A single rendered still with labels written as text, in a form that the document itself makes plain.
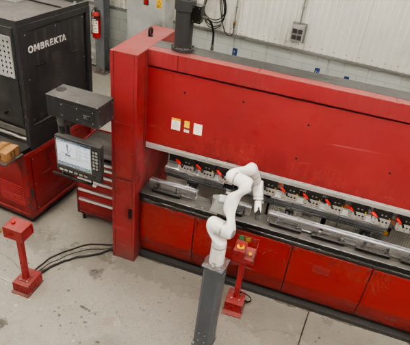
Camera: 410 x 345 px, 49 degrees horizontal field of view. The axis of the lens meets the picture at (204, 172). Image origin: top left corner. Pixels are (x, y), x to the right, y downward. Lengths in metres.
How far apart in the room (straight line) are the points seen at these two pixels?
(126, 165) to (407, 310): 2.92
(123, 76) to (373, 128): 2.05
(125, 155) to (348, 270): 2.31
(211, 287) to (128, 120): 1.59
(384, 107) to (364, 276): 1.62
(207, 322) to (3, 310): 1.92
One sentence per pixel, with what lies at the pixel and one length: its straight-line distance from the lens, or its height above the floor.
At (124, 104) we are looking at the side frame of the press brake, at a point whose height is 1.84.
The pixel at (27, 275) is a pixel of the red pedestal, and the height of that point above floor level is 0.18.
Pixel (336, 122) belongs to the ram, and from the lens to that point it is 3.76.
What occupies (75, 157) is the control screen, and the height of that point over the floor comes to 1.44.
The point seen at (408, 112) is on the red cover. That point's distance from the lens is 3.71.
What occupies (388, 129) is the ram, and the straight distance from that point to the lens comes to 3.78.
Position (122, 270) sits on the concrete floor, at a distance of 4.95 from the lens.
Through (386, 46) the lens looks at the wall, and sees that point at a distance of 7.70.
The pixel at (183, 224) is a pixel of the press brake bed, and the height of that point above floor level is 0.63.
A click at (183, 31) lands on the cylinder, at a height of 2.48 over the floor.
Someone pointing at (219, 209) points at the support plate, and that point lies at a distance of 4.20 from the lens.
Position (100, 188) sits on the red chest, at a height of 0.55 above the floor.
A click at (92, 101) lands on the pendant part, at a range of 3.79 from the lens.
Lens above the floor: 3.57
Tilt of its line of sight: 33 degrees down
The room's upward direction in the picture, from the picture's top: 7 degrees clockwise
